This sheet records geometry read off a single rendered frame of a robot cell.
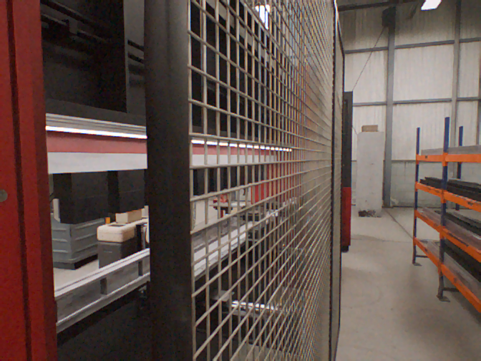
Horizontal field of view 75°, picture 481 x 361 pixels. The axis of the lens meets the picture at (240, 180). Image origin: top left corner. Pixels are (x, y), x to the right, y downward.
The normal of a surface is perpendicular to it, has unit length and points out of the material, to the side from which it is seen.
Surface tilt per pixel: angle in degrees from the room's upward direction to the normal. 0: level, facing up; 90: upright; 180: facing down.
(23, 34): 90
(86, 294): 90
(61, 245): 90
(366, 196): 90
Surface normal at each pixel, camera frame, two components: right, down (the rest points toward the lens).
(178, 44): 0.93, 0.02
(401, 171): -0.29, 0.07
